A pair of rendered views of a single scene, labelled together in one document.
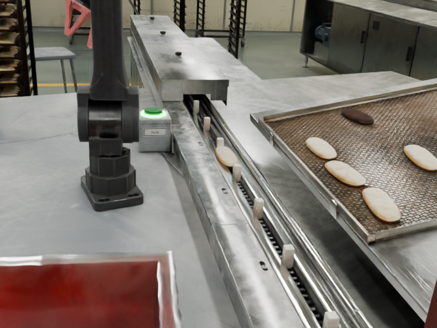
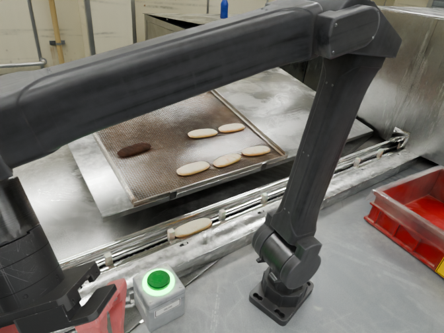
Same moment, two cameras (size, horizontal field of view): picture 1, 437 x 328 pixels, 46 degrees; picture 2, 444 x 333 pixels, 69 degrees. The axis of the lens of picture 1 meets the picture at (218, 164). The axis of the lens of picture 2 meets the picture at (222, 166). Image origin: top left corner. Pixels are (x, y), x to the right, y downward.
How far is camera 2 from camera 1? 1.26 m
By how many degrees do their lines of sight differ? 97
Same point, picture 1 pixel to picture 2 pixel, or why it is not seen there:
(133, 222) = not seen: hidden behind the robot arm
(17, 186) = not seen: outside the picture
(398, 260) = (292, 151)
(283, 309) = (337, 180)
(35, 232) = (365, 310)
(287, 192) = (207, 202)
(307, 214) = (232, 192)
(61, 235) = (354, 292)
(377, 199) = (257, 149)
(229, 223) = not seen: hidden behind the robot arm
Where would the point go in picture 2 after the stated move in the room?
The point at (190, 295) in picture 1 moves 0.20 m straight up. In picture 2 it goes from (339, 219) to (362, 154)
